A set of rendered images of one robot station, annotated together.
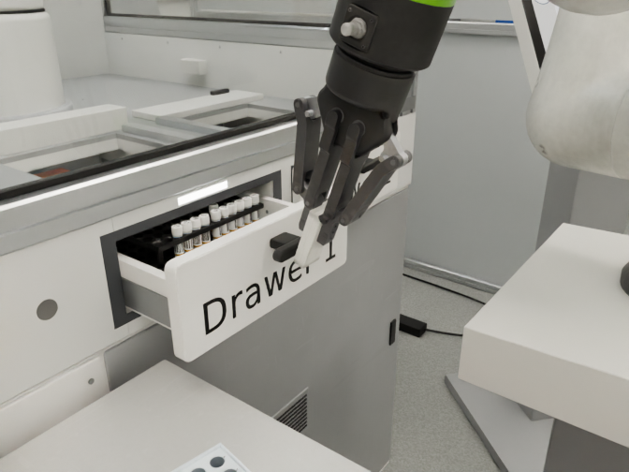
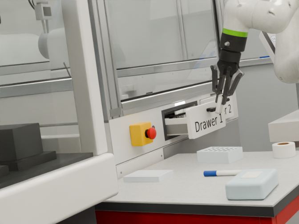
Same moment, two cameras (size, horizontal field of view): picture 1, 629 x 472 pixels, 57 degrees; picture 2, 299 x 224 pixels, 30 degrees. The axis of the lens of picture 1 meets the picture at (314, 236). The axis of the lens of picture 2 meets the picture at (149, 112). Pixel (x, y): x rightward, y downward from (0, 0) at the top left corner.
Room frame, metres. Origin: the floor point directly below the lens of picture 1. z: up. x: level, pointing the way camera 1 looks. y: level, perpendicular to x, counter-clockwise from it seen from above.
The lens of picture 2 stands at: (-1.46, 0.43, 1.11)
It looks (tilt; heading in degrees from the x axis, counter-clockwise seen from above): 5 degrees down; 355
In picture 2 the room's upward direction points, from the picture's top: 7 degrees counter-clockwise
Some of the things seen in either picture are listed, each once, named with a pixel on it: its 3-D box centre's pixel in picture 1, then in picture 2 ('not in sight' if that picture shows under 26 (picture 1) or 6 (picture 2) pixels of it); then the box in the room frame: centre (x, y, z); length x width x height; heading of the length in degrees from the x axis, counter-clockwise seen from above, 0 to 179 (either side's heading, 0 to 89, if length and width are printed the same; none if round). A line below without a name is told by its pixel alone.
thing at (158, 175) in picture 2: not in sight; (148, 175); (0.20, 0.32, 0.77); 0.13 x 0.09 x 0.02; 53
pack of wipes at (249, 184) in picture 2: not in sight; (252, 183); (-0.14, 0.09, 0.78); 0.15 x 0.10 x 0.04; 148
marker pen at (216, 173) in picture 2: not in sight; (226, 173); (0.08, 0.11, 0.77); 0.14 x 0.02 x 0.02; 58
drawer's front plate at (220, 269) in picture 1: (271, 262); (206, 118); (0.60, 0.05, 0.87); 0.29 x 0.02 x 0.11; 143
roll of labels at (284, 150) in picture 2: not in sight; (284, 150); (0.24, -0.12, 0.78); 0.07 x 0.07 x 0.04
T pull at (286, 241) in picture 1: (288, 243); (212, 109); (0.58, 0.03, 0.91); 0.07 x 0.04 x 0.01; 143
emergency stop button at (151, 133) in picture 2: not in sight; (150, 133); (0.36, 0.29, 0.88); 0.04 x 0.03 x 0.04; 143
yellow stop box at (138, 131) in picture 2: not in sight; (142, 134); (0.38, 0.31, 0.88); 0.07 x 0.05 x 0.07; 143
